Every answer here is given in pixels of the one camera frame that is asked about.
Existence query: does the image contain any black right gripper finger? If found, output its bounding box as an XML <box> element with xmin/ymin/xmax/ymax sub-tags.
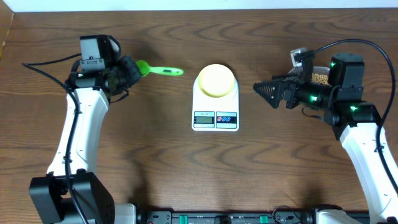
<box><xmin>258</xmin><ymin>92</ymin><xmax>282</xmax><ymax>108</ymax></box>
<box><xmin>253</xmin><ymin>79</ymin><xmax>282</xmax><ymax>93</ymax></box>

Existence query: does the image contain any green plastic measuring scoop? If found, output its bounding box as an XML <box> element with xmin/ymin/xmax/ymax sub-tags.
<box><xmin>136</xmin><ymin>60</ymin><xmax>184</xmax><ymax>77</ymax></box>

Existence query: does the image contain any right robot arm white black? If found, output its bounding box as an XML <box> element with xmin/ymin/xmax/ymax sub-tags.
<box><xmin>253</xmin><ymin>52</ymin><xmax>397</xmax><ymax>223</ymax></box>

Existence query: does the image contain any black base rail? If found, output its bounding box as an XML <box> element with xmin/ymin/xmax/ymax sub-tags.
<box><xmin>136</xmin><ymin>205</ymin><xmax>317</xmax><ymax>224</ymax></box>

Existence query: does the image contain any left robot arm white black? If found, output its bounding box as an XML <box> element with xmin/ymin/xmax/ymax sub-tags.
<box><xmin>29</xmin><ymin>35</ymin><xmax>142</xmax><ymax>223</ymax></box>

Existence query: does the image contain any clear plastic bean container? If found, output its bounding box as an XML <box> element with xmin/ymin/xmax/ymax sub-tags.
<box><xmin>289</xmin><ymin>67</ymin><xmax>330</xmax><ymax>75</ymax></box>

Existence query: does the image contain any white digital kitchen scale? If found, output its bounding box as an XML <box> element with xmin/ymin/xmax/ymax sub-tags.
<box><xmin>192</xmin><ymin>76</ymin><xmax>239</xmax><ymax>132</ymax></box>

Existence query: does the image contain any yellow plastic bowl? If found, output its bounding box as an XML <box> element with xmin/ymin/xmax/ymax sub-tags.
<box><xmin>198</xmin><ymin>64</ymin><xmax>235</xmax><ymax>98</ymax></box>

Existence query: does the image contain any pile of soybeans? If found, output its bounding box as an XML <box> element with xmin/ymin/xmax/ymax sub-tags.
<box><xmin>312</xmin><ymin>73</ymin><xmax>328</xmax><ymax>85</ymax></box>

